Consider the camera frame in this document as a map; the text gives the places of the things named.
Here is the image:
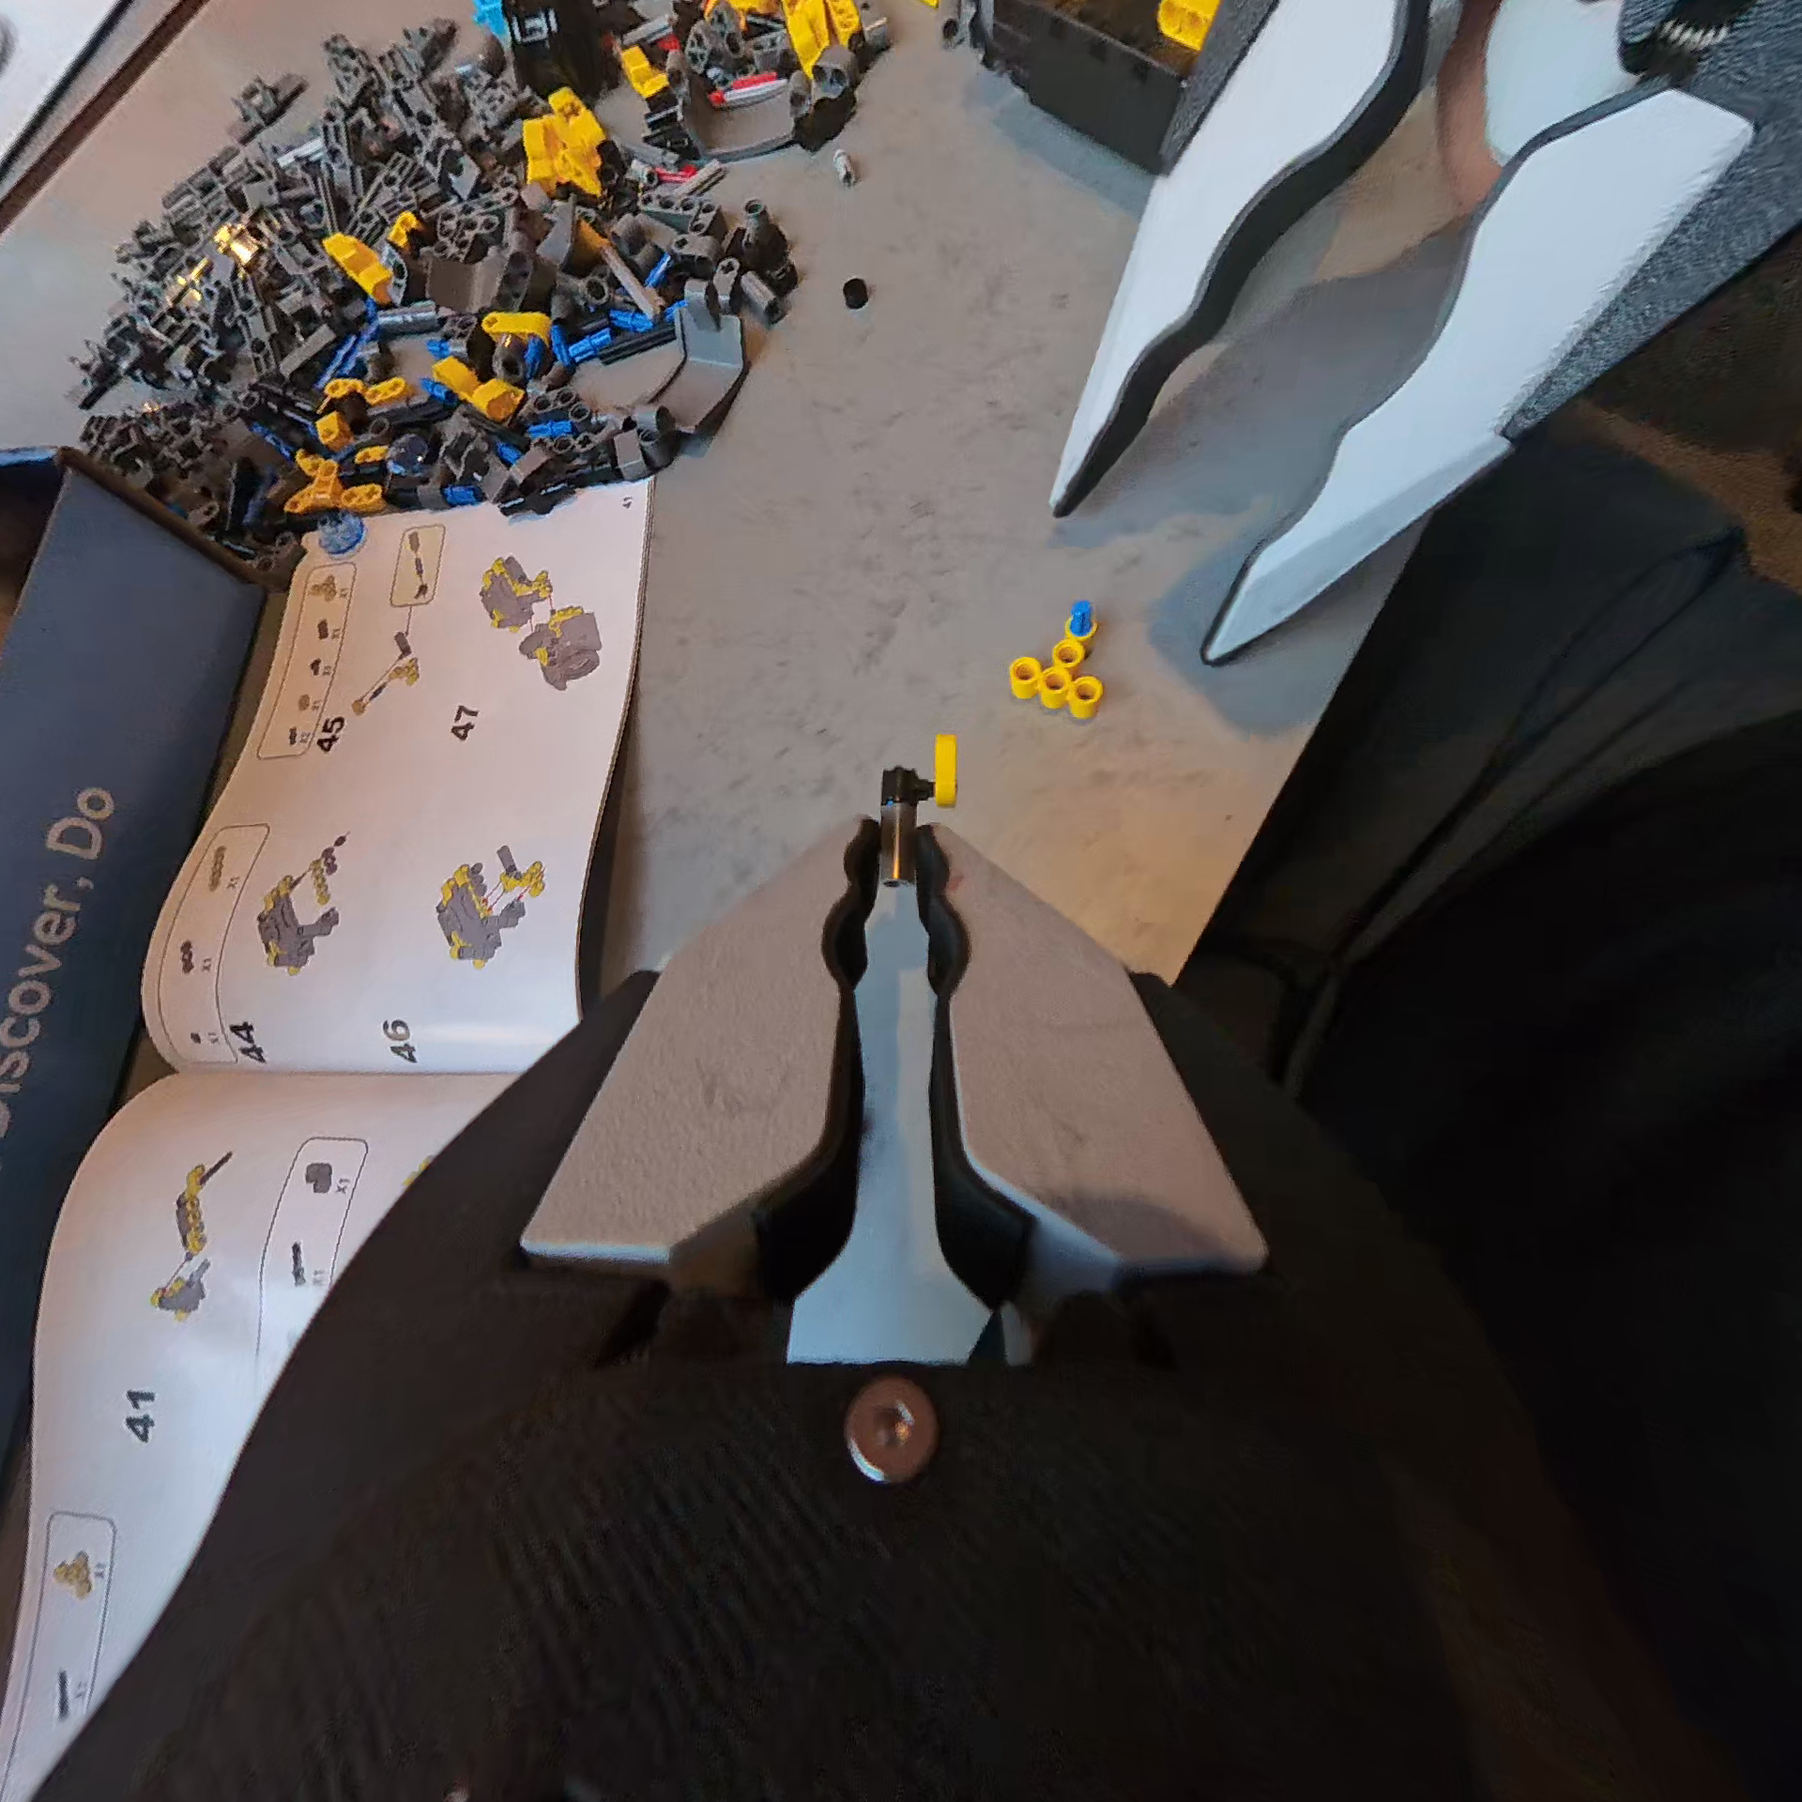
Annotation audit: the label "yellow T-shaped brick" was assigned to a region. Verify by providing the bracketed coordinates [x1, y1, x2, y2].
[1007, 636, 1106, 722]

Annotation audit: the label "grey desk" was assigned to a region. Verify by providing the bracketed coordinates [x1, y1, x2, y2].
[0, 0, 1535, 1551]

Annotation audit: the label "grey axle with yellow piece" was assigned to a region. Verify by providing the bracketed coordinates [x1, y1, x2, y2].
[875, 732, 960, 893]

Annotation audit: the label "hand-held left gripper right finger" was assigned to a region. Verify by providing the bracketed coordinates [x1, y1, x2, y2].
[911, 819, 1271, 1315]

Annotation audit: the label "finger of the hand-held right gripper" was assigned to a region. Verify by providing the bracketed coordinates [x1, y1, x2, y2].
[1200, 89, 1758, 667]
[1048, 0, 1431, 519]

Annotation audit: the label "dark blue cardboard box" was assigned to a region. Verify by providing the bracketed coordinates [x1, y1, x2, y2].
[0, 448, 271, 1464]

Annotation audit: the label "pile of loose bricks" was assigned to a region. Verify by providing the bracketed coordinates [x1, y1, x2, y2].
[71, 0, 895, 564]

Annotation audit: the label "person's right hand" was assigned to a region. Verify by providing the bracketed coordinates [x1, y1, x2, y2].
[1433, 0, 1507, 213]

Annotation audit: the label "black toy wheel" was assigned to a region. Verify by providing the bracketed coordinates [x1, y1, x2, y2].
[505, 0, 600, 98]

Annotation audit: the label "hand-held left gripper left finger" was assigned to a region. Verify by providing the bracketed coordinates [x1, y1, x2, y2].
[516, 812, 886, 1304]

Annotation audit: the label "black parts tray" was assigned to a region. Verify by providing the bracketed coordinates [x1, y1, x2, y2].
[978, 0, 1227, 138]

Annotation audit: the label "building instruction booklet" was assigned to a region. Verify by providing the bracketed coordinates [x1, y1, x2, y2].
[0, 478, 656, 1802]

